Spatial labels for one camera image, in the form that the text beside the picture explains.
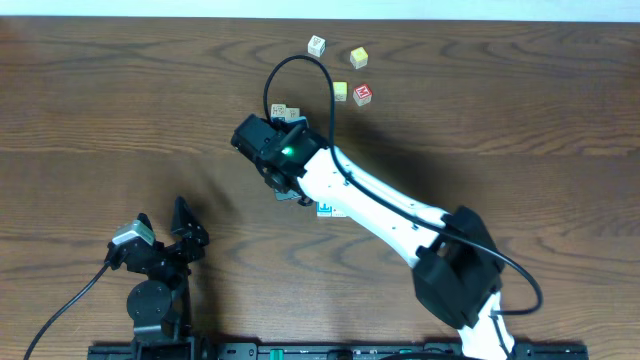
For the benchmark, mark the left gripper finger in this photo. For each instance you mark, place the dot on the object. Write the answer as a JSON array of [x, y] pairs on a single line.
[[143, 218], [184, 222]]

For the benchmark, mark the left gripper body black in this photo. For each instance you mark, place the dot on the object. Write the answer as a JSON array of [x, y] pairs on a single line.
[[163, 251]]

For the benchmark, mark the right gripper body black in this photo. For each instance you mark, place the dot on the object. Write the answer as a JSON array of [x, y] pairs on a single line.
[[301, 193]]

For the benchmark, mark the blue J block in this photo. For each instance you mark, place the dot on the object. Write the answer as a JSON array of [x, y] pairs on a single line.
[[323, 209]]

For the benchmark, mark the white block red dots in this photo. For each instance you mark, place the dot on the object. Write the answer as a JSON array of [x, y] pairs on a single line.
[[337, 213]]

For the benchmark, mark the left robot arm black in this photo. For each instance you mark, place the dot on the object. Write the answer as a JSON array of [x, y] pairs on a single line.
[[160, 306]]

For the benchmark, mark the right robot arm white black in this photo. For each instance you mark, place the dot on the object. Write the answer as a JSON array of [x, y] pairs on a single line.
[[455, 269]]

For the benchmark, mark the white block black text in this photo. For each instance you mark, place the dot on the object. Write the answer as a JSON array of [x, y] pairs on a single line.
[[292, 113]]

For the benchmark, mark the white block blue picture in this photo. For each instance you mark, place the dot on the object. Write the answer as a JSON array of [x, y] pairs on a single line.
[[278, 112]]

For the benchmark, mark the yellow-green block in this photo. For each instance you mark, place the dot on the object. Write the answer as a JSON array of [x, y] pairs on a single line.
[[340, 91]]

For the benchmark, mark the red M block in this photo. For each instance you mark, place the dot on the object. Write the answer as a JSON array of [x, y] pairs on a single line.
[[362, 94]]

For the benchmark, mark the white block top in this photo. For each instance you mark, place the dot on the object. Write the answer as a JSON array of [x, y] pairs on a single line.
[[316, 46]]

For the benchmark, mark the yellow block top right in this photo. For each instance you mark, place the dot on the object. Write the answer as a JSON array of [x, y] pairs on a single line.
[[359, 58]]

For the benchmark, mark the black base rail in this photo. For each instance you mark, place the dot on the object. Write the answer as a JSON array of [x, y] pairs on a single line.
[[252, 351]]

